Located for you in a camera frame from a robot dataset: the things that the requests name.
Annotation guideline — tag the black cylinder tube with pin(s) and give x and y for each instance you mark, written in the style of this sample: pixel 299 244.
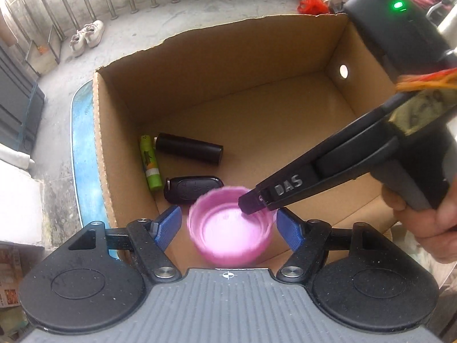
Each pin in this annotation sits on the black cylinder tube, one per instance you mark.
pixel 189 148

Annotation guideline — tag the printed cardboard carton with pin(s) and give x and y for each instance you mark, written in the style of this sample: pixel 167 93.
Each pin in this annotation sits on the printed cardboard carton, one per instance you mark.
pixel 9 286

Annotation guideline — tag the beige blanket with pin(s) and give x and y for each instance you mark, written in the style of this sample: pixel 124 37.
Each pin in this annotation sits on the beige blanket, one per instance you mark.
pixel 410 257

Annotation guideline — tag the light curtain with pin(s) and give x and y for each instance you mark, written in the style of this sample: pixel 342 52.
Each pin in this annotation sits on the light curtain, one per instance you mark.
pixel 450 30

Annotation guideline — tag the brown cardboard box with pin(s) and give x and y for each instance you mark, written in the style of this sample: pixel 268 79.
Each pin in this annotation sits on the brown cardboard box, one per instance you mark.
pixel 267 121

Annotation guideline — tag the white sneaker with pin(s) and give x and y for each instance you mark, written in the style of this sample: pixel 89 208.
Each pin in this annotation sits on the white sneaker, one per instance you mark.
pixel 78 43
pixel 94 32

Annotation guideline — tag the person's right hand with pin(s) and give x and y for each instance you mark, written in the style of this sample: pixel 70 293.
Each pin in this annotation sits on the person's right hand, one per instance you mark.
pixel 435 232

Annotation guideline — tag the grey cabinet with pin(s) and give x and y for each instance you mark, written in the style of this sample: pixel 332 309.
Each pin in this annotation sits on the grey cabinet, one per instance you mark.
pixel 18 107

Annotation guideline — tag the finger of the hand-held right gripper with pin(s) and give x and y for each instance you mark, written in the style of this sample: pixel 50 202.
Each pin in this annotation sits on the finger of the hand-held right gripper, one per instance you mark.
pixel 285 189

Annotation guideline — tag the red plastic bag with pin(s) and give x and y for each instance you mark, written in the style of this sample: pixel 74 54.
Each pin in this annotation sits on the red plastic bag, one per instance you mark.
pixel 312 3

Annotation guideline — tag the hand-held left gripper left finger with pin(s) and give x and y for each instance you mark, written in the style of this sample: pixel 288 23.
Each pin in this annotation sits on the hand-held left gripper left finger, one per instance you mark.
pixel 167 225

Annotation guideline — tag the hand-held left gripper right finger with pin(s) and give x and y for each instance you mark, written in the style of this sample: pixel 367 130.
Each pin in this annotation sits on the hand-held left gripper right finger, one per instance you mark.
pixel 289 228

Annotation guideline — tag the pink plastic lid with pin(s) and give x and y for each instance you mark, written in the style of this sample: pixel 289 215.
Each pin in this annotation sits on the pink plastic lid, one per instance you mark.
pixel 228 243

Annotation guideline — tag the patterned cloth with fringe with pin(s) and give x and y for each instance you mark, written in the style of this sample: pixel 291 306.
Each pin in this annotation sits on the patterned cloth with fringe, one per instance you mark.
pixel 421 110

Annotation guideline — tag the black car key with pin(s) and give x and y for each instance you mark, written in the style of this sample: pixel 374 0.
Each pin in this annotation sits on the black car key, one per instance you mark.
pixel 192 187

